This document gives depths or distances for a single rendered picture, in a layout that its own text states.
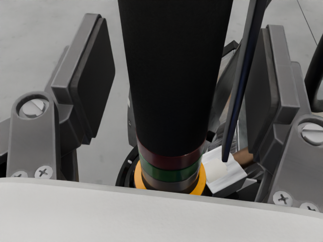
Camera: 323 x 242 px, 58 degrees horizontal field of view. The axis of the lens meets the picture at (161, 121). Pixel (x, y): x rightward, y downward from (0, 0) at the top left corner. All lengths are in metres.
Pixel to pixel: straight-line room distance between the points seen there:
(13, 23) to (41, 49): 0.51
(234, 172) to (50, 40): 2.62
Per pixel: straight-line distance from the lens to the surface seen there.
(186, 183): 0.15
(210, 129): 0.44
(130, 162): 0.44
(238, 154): 0.22
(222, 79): 0.40
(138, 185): 0.17
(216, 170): 0.21
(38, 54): 2.67
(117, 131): 1.95
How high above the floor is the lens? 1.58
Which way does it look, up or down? 53 degrees down
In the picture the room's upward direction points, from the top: 1 degrees counter-clockwise
